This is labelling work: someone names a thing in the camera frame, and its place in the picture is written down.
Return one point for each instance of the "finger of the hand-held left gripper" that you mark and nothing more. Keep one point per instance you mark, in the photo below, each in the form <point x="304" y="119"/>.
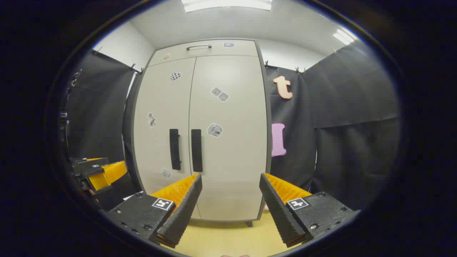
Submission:
<point x="87" y="165"/>
<point x="107" y="175"/>

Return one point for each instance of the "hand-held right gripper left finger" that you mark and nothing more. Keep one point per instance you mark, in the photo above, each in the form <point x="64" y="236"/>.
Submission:
<point x="185" y="210"/>

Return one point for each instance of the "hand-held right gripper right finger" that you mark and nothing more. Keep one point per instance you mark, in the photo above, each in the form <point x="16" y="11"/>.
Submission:
<point x="276" y="210"/>

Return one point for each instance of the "grey double-door shoe cabinet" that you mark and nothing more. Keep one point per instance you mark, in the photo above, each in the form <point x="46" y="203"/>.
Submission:
<point x="249" y="223"/>

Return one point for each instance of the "grey door with checkered sticker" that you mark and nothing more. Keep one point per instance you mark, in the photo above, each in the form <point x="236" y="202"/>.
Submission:
<point x="160" y="150"/>

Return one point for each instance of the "grey door with square stickers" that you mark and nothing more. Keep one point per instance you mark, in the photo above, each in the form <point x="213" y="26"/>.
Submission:
<point x="232" y="160"/>

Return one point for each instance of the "black backdrop cloth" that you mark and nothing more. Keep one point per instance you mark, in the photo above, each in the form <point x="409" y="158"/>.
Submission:
<point x="96" y="107"/>
<point x="350" y="89"/>

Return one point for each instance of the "ceiling light panel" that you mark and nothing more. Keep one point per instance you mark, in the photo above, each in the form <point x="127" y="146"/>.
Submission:
<point x="228" y="4"/>
<point x="343" y="36"/>

